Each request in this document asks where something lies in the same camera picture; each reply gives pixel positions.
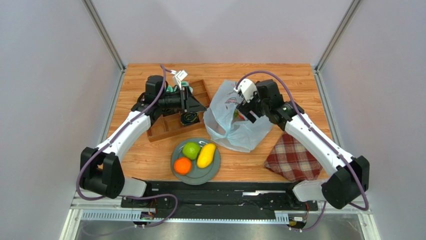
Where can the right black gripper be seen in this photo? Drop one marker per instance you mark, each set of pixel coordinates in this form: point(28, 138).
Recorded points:
point(252, 107)

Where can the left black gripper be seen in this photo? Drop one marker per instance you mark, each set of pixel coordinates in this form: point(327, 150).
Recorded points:
point(185, 93)

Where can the light blue plastic bag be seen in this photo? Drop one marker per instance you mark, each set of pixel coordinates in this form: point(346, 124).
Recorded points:
point(224, 129)

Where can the fake green apple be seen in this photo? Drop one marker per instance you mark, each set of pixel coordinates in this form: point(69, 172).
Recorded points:
point(191, 150)

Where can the fake yellow mango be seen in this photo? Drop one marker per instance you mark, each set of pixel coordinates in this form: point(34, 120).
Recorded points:
point(206, 155)

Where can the fake orange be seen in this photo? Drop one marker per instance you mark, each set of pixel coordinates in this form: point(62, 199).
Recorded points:
point(182, 166)

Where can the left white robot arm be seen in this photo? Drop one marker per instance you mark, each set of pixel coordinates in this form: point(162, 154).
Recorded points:
point(100, 167)

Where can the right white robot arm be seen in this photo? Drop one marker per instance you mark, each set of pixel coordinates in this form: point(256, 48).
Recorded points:
point(348, 175)

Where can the black patterned rolled sock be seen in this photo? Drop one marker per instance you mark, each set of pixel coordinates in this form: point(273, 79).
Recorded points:
point(189, 118)

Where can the wooden compartment tray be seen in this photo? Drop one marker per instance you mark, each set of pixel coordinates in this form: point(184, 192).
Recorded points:
point(169, 124)

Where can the teal blue sock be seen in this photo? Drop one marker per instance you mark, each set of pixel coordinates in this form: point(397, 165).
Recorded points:
point(172, 89)

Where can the red plaid cloth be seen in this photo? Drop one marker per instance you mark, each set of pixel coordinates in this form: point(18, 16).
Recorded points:
point(291, 160)

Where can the grey round plate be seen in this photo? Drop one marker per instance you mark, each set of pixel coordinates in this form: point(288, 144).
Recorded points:
point(197, 176)

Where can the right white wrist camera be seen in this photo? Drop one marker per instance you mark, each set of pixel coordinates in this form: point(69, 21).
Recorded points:
point(246, 89)

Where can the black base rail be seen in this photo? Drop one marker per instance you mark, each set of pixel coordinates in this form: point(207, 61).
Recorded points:
point(221, 200)

